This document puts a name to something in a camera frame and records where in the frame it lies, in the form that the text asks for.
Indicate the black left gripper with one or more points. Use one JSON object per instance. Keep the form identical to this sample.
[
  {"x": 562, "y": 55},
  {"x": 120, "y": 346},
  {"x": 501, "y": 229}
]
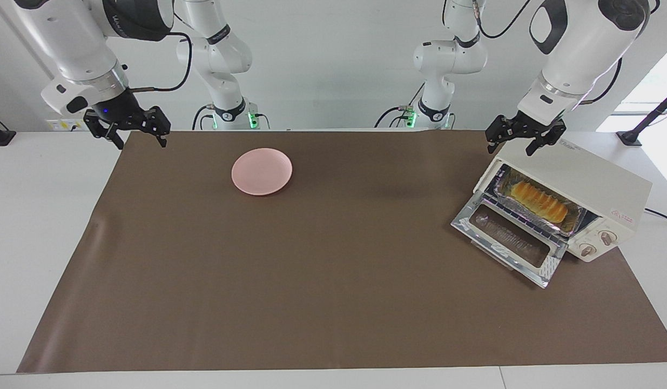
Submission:
[{"x": 530, "y": 125}]

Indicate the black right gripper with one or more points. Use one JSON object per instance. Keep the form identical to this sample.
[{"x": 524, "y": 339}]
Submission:
[{"x": 120, "y": 112}]

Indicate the aluminium foil tray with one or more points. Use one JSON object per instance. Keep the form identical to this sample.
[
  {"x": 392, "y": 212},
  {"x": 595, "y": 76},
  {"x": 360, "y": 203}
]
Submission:
[{"x": 503, "y": 186}]

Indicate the sliced golden bread loaf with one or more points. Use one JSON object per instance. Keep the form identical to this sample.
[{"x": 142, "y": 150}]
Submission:
[{"x": 538, "y": 201}]

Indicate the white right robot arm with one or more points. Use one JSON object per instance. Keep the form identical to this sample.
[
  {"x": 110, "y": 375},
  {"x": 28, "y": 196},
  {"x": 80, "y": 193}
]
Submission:
[{"x": 79, "y": 43}]

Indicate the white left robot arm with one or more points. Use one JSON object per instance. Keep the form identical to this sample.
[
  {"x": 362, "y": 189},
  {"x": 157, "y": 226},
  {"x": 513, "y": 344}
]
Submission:
[{"x": 576, "y": 48}]

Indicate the cream white toaster oven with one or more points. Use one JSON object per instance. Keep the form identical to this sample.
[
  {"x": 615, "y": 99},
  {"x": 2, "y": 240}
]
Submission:
[{"x": 592, "y": 178}]

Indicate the glass oven door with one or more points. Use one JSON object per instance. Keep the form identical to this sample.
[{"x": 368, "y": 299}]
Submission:
[{"x": 506, "y": 237}]

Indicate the beige oven knob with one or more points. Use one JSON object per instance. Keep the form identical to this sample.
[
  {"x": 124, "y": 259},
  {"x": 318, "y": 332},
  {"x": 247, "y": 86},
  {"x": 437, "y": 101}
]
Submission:
[
  {"x": 607, "y": 237},
  {"x": 588, "y": 249}
]

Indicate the pink round plate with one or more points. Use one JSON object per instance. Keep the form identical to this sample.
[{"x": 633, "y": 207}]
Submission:
[{"x": 261, "y": 171}]

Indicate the brown table mat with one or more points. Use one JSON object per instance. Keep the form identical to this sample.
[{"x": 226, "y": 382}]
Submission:
[{"x": 311, "y": 270}]

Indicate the white wall socket box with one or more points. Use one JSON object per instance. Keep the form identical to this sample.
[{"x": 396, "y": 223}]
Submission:
[{"x": 63, "y": 125}]

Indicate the black clamp mount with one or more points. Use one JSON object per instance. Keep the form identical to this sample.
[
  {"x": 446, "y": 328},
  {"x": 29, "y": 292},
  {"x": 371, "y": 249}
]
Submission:
[{"x": 1, "y": 136}]

